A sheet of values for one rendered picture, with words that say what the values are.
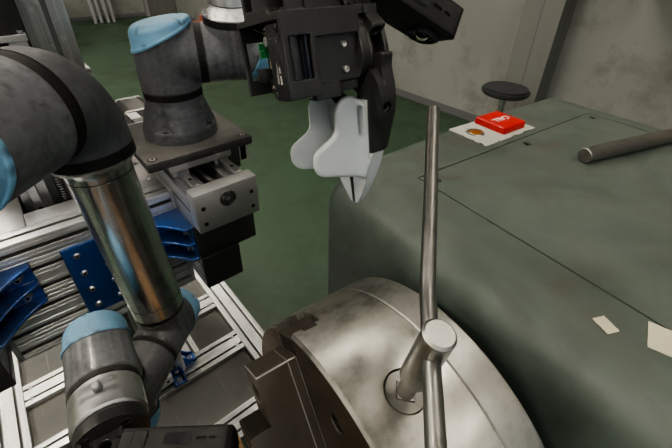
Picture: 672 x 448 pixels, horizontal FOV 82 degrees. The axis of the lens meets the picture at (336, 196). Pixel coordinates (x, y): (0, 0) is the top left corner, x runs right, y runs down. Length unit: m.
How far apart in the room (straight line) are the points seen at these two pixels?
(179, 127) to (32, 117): 0.46
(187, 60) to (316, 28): 0.58
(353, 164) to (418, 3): 0.13
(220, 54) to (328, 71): 0.56
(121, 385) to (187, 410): 1.03
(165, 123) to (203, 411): 1.00
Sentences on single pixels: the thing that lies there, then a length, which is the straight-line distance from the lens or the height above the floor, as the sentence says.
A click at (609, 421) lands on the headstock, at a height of 1.22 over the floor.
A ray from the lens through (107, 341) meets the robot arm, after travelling 0.56.
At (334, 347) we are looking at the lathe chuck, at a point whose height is 1.23.
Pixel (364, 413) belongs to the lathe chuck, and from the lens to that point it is 0.32.
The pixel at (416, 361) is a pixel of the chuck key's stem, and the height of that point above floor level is 1.29.
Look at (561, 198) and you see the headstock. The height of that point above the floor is 1.25.
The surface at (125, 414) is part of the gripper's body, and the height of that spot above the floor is 1.11.
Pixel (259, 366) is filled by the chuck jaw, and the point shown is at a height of 1.19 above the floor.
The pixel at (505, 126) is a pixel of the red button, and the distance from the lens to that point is 0.71.
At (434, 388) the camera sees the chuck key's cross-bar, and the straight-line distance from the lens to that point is 0.26.
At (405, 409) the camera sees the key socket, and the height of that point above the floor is 1.23.
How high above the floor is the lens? 1.52
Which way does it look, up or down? 33 degrees down
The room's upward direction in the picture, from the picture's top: 1 degrees clockwise
